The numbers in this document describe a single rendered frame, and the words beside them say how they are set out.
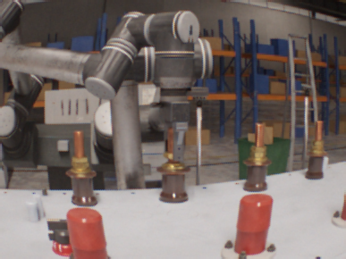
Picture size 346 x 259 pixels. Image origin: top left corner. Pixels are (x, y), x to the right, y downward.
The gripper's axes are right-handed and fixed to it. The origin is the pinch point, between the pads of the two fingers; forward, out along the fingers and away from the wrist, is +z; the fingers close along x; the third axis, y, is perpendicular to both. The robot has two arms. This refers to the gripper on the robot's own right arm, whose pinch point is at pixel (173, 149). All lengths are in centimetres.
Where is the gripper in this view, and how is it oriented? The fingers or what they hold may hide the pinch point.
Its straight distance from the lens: 119.2
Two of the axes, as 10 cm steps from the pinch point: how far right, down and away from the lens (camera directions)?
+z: -0.1, 9.9, 1.4
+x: 2.8, 1.4, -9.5
